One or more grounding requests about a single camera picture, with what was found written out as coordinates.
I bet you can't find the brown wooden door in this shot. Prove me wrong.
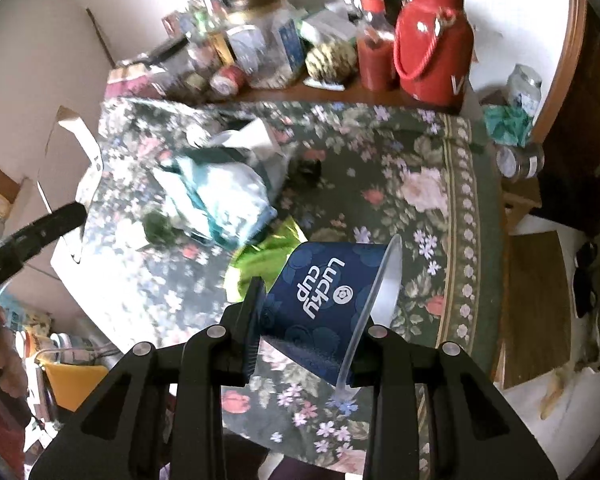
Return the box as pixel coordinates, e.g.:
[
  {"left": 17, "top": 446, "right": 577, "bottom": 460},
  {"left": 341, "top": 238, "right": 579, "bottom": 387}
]
[{"left": 539, "top": 0, "right": 600, "bottom": 236}]

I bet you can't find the green plastic bag bundle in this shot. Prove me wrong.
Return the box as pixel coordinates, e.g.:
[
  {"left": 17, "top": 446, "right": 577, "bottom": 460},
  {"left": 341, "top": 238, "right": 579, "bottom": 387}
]
[{"left": 151, "top": 118, "right": 296, "bottom": 250}]

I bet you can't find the wooden stool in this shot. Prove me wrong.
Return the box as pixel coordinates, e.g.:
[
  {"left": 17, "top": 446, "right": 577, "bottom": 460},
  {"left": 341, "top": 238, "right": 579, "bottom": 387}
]
[{"left": 496, "top": 231, "right": 572, "bottom": 389}]

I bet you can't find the floral green tablecloth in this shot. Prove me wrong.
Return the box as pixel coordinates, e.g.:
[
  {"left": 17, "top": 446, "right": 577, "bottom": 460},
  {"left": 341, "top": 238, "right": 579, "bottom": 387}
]
[{"left": 74, "top": 96, "right": 506, "bottom": 476}]

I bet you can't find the red thermos jug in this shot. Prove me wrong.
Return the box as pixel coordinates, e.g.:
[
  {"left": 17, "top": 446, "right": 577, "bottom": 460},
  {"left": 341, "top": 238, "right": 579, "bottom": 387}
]
[{"left": 393, "top": 0, "right": 474, "bottom": 110}]

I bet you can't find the small red can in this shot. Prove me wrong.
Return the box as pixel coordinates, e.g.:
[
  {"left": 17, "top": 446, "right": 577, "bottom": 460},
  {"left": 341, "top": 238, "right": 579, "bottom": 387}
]
[{"left": 209, "top": 64, "right": 247, "bottom": 100}]

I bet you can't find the person left hand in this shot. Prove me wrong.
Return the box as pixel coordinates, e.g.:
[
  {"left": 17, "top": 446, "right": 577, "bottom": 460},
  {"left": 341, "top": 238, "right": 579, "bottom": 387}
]
[{"left": 0, "top": 328, "right": 28, "bottom": 399}]

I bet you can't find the green teal cloth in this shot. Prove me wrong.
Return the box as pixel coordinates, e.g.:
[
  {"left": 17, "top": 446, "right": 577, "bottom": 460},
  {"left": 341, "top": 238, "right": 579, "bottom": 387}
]
[{"left": 482, "top": 104, "right": 533, "bottom": 148}]

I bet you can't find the maroon patterned cloth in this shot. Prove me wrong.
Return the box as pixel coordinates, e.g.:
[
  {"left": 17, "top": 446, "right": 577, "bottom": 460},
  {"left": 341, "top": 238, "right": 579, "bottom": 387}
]
[{"left": 104, "top": 64, "right": 160, "bottom": 100}]

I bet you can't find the green wrapper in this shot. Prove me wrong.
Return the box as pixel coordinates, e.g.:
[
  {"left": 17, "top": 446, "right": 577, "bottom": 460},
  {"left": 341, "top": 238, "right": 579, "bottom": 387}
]
[{"left": 224, "top": 217, "right": 306, "bottom": 304}]

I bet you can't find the clear jar with gold lid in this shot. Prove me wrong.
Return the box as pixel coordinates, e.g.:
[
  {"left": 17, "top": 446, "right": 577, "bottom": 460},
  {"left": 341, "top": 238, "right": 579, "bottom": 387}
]
[{"left": 225, "top": 0, "right": 306, "bottom": 90}]

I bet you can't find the glass jar on side table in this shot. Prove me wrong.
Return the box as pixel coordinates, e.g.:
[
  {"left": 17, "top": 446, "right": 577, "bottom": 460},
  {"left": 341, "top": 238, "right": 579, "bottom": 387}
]
[{"left": 505, "top": 64, "right": 542, "bottom": 118}]

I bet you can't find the wooden table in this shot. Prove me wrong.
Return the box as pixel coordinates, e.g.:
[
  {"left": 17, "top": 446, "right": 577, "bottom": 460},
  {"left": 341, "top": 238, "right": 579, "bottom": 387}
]
[{"left": 233, "top": 79, "right": 481, "bottom": 116}]

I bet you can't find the red sauce bottle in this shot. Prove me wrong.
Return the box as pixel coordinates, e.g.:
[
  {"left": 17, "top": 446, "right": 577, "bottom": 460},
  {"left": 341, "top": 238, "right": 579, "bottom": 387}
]
[{"left": 356, "top": 0, "right": 396, "bottom": 92}]

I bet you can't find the blue lucky cup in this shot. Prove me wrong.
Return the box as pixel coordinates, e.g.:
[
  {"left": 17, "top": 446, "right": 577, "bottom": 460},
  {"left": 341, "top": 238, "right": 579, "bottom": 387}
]
[{"left": 259, "top": 235, "right": 403, "bottom": 392}]

